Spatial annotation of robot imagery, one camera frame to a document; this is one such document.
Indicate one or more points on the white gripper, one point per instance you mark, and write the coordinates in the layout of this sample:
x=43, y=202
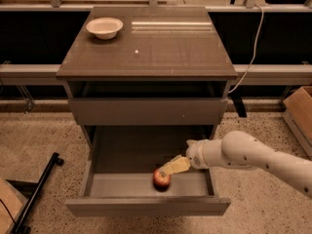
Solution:
x=196, y=154

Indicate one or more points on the red apple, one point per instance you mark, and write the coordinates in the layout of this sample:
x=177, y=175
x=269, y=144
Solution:
x=161, y=180

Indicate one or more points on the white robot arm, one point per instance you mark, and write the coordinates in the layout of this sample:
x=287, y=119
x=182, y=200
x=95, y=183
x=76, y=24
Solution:
x=239, y=150

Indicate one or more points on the open middle drawer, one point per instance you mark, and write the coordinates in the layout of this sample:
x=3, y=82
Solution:
x=118, y=176

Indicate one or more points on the grey drawer cabinet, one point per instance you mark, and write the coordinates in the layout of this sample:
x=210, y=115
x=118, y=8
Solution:
x=159, y=53

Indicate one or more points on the closed grey top drawer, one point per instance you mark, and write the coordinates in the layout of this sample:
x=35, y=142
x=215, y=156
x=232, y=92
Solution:
x=147, y=112

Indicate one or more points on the cardboard box right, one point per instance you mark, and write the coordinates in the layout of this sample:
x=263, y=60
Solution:
x=298, y=116

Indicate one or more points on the white bowl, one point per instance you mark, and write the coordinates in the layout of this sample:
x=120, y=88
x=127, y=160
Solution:
x=104, y=28

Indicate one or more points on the wooden board lower left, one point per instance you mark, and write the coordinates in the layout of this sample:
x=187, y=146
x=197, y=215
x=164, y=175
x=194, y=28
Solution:
x=11, y=205

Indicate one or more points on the black metal stand bar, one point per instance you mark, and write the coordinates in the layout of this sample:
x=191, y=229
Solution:
x=31, y=191

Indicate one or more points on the grey metal rail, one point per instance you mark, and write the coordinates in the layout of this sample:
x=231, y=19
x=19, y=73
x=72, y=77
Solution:
x=257, y=74

